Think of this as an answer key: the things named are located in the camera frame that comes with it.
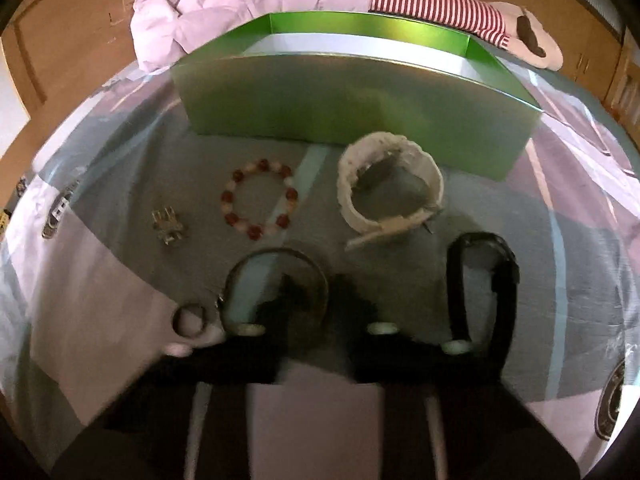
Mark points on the black strap watch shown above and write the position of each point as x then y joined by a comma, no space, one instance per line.
482,278

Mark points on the pink crumpled duvet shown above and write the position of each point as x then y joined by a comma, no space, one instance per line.
163,31

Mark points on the green jewelry box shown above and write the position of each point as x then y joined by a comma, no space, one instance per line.
333,77

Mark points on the striped plush dog toy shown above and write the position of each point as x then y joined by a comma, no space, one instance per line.
507,26

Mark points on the plaid bed sheet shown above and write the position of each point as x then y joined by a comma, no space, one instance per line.
99,319

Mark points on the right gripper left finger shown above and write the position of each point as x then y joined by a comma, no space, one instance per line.
253,349

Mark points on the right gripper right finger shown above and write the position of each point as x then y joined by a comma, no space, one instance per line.
377,351

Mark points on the small gold clasp brooch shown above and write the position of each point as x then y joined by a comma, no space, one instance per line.
167,226

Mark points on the wooden bed headboard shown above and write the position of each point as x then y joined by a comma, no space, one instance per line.
59,52

